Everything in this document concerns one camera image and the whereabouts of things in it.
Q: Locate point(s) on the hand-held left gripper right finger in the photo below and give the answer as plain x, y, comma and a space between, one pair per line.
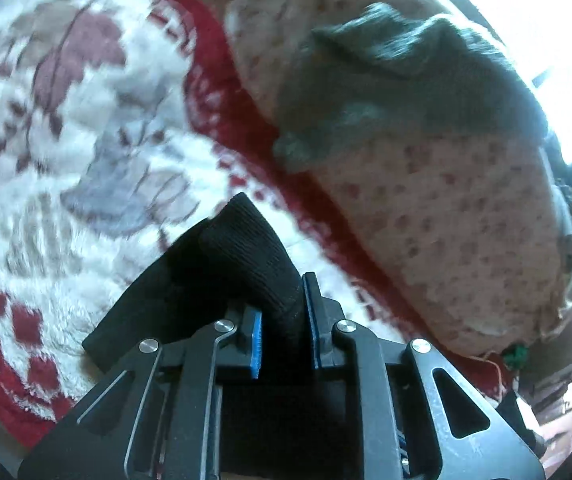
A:
311, 320

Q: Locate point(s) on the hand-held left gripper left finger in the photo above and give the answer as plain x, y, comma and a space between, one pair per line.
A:
253, 342

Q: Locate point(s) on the black pants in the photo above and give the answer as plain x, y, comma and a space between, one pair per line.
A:
246, 255

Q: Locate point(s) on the floral print quilt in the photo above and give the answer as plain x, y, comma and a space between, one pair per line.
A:
440, 220

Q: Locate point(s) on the grey fleece jacket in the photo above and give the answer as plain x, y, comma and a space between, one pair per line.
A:
415, 75

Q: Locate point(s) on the red and white floral blanket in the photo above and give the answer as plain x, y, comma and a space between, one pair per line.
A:
41, 160

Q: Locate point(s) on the bright window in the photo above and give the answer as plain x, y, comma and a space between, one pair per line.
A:
540, 35

